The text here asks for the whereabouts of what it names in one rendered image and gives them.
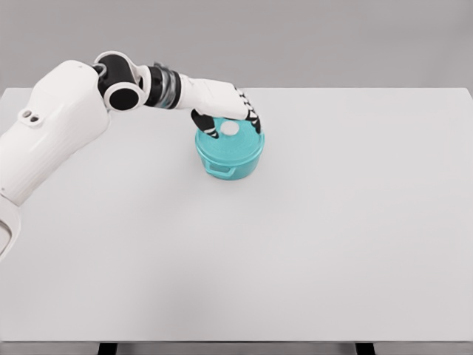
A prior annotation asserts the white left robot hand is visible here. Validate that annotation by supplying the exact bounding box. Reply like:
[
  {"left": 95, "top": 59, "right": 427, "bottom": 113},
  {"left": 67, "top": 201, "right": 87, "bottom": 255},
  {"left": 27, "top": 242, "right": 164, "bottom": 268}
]
[{"left": 190, "top": 81, "right": 263, "bottom": 141}]

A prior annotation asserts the teal pot lid white knob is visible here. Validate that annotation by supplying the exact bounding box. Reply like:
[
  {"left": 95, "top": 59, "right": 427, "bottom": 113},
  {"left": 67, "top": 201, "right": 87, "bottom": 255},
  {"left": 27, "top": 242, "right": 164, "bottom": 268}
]
[{"left": 195, "top": 115, "right": 265, "bottom": 163}]

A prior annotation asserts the teal pot with handles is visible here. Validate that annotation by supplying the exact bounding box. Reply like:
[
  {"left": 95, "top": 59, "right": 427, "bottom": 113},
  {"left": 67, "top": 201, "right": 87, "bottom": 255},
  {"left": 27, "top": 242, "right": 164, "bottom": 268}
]
[{"left": 195, "top": 134, "right": 267, "bottom": 181}]

